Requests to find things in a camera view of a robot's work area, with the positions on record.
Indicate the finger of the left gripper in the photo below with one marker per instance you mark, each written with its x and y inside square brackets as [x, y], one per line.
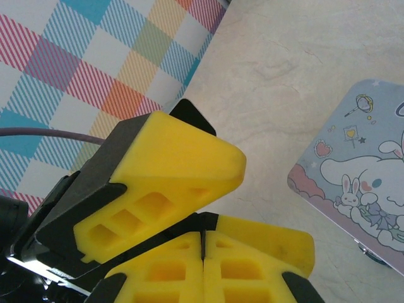
[176, 158]
[189, 116]

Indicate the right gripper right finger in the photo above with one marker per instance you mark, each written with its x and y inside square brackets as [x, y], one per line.
[252, 274]

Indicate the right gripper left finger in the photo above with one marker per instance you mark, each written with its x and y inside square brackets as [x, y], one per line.
[164, 277]

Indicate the cartoon dog tin box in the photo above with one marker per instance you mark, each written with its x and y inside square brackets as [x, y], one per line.
[363, 158]

